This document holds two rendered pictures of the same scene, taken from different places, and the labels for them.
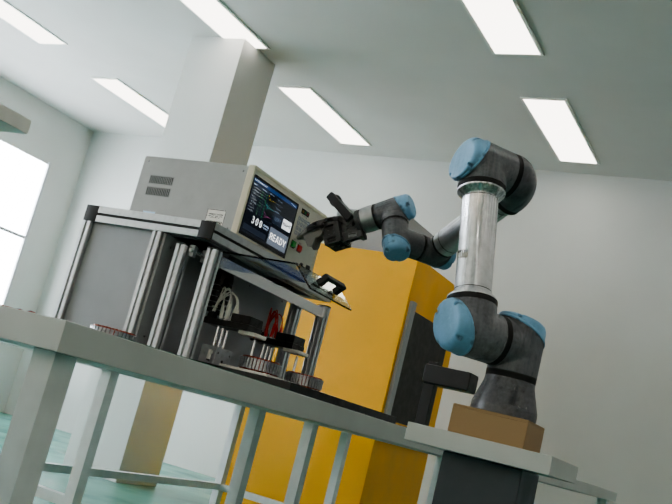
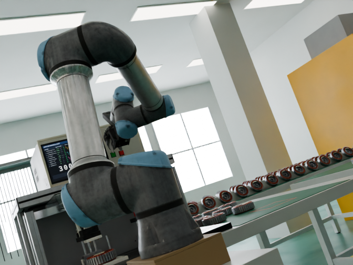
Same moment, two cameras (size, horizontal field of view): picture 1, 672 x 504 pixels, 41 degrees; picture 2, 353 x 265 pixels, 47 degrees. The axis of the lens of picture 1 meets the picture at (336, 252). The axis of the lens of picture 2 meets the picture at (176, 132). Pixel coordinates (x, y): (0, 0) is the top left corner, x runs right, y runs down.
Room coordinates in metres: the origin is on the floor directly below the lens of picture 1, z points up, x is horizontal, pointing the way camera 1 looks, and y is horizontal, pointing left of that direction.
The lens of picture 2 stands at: (1.32, -1.06, 0.91)
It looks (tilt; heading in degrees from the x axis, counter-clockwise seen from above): 9 degrees up; 33
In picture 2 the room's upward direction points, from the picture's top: 19 degrees counter-clockwise
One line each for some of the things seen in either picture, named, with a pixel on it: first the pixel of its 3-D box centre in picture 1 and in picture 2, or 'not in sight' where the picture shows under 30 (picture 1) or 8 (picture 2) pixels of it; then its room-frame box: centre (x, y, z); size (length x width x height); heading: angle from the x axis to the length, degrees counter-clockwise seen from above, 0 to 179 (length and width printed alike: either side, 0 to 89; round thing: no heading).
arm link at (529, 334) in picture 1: (515, 344); (146, 179); (2.07, -0.45, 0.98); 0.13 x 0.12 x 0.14; 114
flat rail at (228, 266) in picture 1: (273, 288); (107, 193); (2.54, 0.14, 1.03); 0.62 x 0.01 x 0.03; 150
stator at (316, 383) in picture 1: (303, 381); not in sight; (2.59, 0.00, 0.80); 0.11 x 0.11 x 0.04
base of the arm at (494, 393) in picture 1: (506, 395); (165, 226); (2.07, -0.46, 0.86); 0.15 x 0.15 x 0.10
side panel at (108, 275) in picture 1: (106, 284); (28, 252); (2.40, 0.57, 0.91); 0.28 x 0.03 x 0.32; 60
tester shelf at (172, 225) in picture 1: (217, 256); (91, 187); (2.65, 0.34, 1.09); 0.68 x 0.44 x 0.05; 150
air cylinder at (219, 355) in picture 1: (215, 357); (93, 259); (2.45, 0.24, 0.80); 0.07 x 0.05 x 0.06; 150
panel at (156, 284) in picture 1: (219, 316); (105, 222); (2.61, 0.28, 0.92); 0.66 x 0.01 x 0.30; 150
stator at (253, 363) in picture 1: (260, 366); (101, 257); (2.38, 0.12, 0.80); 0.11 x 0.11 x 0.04
